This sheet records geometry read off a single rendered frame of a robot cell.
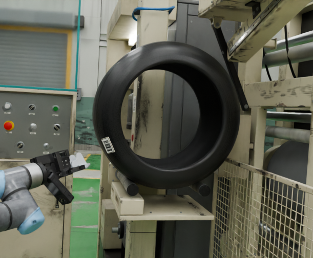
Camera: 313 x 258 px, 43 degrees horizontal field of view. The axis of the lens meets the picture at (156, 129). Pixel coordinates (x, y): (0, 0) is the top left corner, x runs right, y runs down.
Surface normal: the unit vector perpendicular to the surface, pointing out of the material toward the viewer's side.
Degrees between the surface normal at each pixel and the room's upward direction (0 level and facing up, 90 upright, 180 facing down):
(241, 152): 90
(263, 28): 162
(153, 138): 90
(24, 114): 90
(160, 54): 80
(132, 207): 90
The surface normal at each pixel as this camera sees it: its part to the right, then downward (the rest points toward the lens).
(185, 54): 0.24, -0.12
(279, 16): 0.01, 0.97
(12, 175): 0.55, -0.65
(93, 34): 0.06, 0.06
